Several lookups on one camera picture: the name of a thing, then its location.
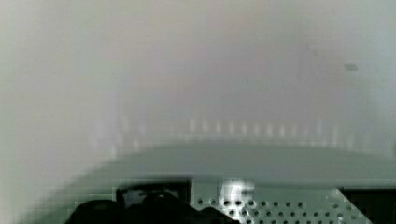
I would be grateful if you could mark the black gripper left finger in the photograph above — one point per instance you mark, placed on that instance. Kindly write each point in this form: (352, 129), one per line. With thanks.
(159, 202)

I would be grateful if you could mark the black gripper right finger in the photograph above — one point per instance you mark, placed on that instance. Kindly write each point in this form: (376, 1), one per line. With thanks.
(377, 204)

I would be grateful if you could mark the green plastic strainer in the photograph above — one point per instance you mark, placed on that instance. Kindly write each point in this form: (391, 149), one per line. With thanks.
(249, 182)

